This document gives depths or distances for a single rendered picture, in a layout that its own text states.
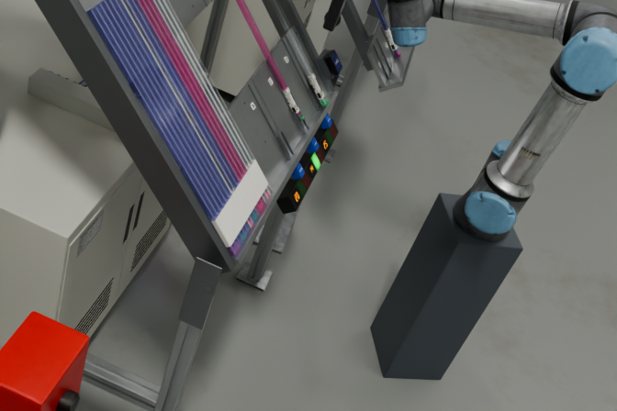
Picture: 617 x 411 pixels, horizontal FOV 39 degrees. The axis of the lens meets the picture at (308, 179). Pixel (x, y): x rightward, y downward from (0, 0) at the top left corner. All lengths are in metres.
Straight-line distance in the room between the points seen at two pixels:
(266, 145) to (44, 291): 0.54
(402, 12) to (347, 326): 1.08
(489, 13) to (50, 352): 1.14
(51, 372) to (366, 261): 1.63
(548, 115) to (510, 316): 1.16
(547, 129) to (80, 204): 0.96
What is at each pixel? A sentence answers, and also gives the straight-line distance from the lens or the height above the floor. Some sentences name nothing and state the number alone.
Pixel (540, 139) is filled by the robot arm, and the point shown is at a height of 0.93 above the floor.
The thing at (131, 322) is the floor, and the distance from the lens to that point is 2.40.
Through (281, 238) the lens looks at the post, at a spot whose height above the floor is 0.01.
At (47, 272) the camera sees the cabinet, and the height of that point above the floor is 0.50.
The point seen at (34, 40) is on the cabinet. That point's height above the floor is 0.62.
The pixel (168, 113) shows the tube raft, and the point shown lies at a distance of 1.53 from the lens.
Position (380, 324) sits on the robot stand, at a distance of 2.53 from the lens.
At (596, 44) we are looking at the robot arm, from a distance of 1.75.
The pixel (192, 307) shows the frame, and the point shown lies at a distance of 1.62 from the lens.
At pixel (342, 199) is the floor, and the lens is 2.97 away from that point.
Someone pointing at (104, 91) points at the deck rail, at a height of 0.98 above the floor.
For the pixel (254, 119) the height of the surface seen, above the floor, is 0.81.
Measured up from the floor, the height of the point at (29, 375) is 0.78.
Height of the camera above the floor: 1.85
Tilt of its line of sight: 38 degrees down
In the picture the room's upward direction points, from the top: 21 degrees clockwise
